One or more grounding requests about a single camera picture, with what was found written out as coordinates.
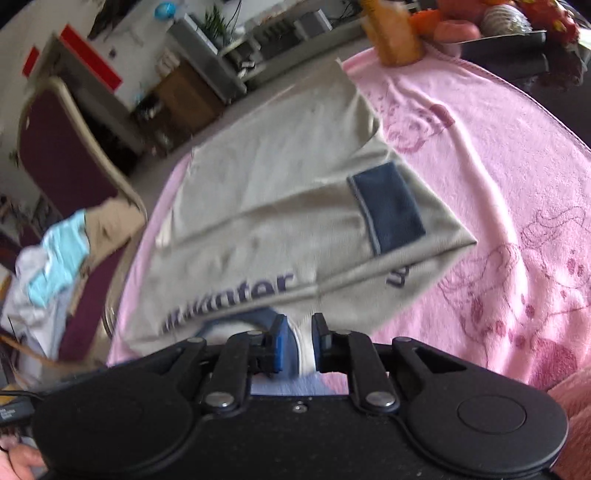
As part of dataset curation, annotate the beige garment with navy trim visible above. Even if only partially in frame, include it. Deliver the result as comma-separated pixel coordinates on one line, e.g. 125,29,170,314
110,63,476,380

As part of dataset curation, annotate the person's left hand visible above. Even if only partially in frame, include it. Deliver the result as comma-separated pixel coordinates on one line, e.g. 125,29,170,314
1,444,46,480

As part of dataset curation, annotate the tan cloth on chair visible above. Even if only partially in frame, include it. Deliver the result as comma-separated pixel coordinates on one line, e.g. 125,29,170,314
82,197,145,274

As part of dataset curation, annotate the light blue cloth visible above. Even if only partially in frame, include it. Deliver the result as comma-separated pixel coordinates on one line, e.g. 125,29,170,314
27,209,89,308

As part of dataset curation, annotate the white cloth on chair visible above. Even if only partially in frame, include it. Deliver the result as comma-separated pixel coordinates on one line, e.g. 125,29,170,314
1,246,74,360

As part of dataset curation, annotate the pink dog-print towel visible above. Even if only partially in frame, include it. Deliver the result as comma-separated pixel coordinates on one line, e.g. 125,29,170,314
105,43,591,393

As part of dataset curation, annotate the brown wooden cabinet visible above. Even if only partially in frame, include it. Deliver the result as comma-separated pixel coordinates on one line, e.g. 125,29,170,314
130,60,225,156

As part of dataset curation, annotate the maroon banquet chair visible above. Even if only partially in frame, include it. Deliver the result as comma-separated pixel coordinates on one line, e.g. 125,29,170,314
17,77,147,362

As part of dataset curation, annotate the metal tv stand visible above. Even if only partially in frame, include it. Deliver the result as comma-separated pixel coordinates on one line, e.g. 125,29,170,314
221,11,363,89

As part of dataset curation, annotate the left grey tower speaker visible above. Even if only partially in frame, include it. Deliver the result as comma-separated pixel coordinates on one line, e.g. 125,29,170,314
167,14,247,104

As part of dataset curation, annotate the silver box on stand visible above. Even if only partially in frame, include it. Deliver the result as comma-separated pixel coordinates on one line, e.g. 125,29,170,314
294,9,332,40

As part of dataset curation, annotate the orange juice bottle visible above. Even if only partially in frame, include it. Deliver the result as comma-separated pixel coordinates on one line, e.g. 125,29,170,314
360,0,425,67

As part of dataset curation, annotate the green potted plant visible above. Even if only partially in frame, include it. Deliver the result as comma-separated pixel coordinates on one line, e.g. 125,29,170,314
197,5,231,49

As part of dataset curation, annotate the front red apple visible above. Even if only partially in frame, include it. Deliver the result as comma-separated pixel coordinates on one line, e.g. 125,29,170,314
433,20,482,43

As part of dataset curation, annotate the red apple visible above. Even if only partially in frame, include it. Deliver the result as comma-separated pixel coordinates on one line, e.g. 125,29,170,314
433,20,482,43
437,0,489,24

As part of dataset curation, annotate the small orange tangerine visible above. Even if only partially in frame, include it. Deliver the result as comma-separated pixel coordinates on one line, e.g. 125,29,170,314
409,9,444,39

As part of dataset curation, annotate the red door couplet banner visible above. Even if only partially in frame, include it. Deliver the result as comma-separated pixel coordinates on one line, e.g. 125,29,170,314
59,24,122,93

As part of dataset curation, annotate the black fruit tray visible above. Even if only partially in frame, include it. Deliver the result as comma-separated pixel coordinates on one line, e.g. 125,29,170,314
430,30,547,63

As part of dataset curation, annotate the blue desk globe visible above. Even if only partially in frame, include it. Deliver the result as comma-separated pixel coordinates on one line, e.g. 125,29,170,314
153,1,177,21

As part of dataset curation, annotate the upper red apple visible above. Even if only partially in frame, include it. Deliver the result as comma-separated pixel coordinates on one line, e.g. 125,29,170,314
437,0,489,24

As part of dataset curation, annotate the net-wrapped pomelo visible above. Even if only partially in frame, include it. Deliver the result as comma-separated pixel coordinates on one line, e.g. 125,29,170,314
480,4,533,37

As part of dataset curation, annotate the dark animal figure on shelf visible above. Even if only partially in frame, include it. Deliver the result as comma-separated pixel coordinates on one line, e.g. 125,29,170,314
87,0,138,40

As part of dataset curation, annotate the pink dragon fruit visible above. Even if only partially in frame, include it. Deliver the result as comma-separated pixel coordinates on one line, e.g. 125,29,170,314
517,0,579,45

